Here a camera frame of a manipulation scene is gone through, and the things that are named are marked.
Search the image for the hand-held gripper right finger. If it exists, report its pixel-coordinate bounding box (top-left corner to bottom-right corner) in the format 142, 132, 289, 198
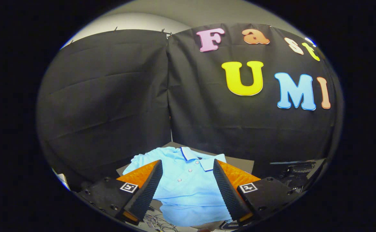
213, 159, 299, 226

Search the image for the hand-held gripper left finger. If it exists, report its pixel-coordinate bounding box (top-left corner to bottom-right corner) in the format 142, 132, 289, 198
79, 159, 163, 226

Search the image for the light blue polo shirt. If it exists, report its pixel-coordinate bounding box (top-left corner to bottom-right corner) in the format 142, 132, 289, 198
123, 147, 233, 227

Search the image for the grey cabinet with dark top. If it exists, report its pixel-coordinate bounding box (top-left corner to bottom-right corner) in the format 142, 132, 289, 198
116, 142, 254, 210

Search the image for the black backdrop cloth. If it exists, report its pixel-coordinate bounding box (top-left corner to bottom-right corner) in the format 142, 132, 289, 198
37, 23, 343, 190

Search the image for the tangle of thin cables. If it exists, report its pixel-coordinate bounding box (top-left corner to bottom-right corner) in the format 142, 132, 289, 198
142, 209, 179, 232

